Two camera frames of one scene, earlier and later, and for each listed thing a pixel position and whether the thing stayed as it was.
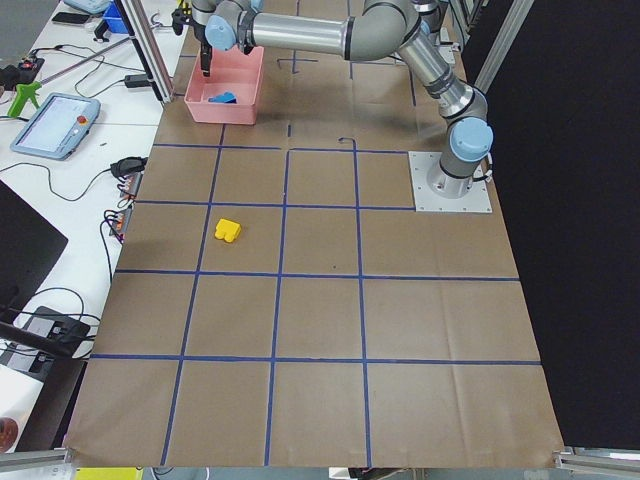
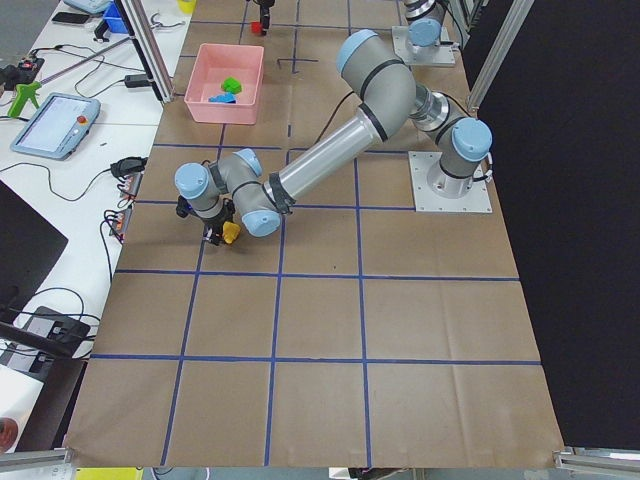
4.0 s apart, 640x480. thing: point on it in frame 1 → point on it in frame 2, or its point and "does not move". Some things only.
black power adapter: x=136 y=80 does not move
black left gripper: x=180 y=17 → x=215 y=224
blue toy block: x=226 y=97 does not move
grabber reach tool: x=28 y=89 does not move
